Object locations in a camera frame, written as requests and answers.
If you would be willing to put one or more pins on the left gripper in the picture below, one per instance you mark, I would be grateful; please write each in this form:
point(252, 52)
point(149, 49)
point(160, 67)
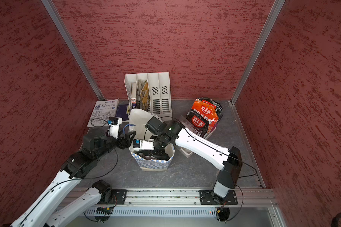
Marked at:
point(123, 144)

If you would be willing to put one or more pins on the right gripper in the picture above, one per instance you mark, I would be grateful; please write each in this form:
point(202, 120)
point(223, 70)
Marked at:
point(156, 152)

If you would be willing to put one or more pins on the checkered paper bag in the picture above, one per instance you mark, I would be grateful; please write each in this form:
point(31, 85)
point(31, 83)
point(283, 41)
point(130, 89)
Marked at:
point(139, 118)

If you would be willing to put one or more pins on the orange red condiment packet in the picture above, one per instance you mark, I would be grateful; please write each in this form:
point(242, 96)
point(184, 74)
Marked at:
point(210, 110)

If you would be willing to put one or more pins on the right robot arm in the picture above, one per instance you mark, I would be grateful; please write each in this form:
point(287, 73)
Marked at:
point(227, 160)

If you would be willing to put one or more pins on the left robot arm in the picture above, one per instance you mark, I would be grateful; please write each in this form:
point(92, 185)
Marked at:
point(43, 213)

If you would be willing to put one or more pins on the dark blue book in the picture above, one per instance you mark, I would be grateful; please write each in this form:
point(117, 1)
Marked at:
point(123, 112)

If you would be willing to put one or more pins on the white plastic basket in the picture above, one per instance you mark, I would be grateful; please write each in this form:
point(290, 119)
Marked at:
point(194, 143)

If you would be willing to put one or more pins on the white sketch book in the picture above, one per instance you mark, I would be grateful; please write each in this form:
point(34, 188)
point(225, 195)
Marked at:
point(102, 111)

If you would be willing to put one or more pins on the white file organizer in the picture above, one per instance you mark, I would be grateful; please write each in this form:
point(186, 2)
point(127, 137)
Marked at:
point(159, 91)

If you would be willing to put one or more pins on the yellow comic book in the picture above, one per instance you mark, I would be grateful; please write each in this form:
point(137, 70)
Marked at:
point(144, 97)

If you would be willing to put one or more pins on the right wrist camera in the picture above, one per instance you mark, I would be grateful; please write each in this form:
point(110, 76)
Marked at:
point(142, 145)

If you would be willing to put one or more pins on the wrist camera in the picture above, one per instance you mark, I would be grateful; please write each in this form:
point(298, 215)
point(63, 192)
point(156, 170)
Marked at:
point(114, 124)
point(142, 145)

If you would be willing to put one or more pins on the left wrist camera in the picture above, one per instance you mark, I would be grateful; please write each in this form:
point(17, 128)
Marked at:
point(114, 124)

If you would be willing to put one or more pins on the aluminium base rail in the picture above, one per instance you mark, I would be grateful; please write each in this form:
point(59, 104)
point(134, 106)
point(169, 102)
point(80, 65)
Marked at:
point(191, 197)

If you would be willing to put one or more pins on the left metal corner post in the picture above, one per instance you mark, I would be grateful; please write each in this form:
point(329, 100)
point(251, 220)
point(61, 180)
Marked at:
point(54, 15)

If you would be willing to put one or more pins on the metal corner post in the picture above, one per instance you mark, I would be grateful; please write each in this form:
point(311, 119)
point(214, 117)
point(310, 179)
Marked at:
point(269, 23)
point(54, 15)

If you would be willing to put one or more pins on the right metal corner post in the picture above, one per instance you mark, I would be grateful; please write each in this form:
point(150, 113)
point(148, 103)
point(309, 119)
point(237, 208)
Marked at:
point(269, 23)

